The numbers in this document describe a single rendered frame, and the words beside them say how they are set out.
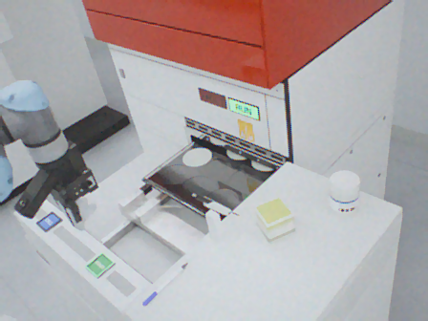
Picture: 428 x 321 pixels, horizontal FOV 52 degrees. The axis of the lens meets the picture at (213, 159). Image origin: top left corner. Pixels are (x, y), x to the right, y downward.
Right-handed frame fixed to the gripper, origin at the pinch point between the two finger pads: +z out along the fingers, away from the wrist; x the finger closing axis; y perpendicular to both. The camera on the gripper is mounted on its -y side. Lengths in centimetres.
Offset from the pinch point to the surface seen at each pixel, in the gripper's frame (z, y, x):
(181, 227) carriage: 22.6, 25.7, -0.8
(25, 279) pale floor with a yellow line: 111, -5, 120
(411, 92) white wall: 75, 207, 8
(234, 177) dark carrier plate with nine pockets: 21, 50, -1
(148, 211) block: 20.3, 23.3, 10.3
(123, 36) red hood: -16, 54, 45
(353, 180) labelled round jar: 5, 51, -40
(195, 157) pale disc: 21, 50, 17
